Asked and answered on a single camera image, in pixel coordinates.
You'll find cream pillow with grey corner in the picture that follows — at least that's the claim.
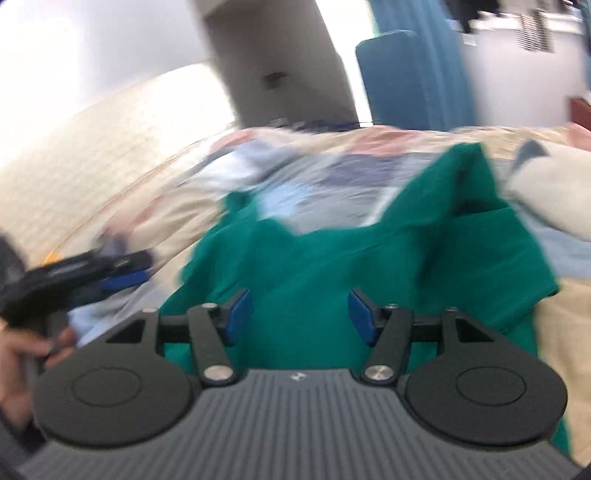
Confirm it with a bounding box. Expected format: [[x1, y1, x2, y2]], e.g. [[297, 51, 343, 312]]
[[503, 141, 591, 245]]

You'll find black hanging hoodie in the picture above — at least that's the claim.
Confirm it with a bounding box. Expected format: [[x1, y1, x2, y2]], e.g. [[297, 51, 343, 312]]
[[445, 0, 502, 33]]

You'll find person's left hand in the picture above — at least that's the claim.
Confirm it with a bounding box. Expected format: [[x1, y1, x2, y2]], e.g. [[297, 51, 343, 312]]
[[0, 323, 78, 430]]

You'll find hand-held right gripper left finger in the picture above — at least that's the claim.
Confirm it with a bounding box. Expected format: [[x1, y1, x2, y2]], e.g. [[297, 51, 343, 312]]
[[98, 288, 254, 387]]

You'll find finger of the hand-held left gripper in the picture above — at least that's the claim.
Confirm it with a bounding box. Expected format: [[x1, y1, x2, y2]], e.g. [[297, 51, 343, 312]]
[[99, 270, 149, 292], [108, 250, 153, 273]]

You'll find cream quilted headboard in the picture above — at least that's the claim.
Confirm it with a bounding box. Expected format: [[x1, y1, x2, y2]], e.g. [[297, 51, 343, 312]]
[[0, 62, 236, 278]]

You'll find patchwork quilt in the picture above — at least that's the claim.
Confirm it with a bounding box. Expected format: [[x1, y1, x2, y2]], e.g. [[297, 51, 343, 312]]
[[69, 124, 591, 467]]

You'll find striped hanging shirt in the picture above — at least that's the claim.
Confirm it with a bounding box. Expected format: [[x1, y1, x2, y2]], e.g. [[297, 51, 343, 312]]
[[517, 11, 555, 52]]

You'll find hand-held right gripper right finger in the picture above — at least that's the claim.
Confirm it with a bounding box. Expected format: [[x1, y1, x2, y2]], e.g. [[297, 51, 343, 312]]
[[347, 288, 505, 387]]

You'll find blue curtain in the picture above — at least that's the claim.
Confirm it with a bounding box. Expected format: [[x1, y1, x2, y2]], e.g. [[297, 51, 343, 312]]
[[369, 0, 478, 130]]

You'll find blue padded panel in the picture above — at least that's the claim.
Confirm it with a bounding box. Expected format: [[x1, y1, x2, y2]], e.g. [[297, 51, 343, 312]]
[[355, 30, 435, 126]]

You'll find green hoodie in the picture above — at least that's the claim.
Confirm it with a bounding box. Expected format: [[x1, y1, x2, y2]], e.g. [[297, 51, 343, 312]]
[[159, 142, 573, 464]]

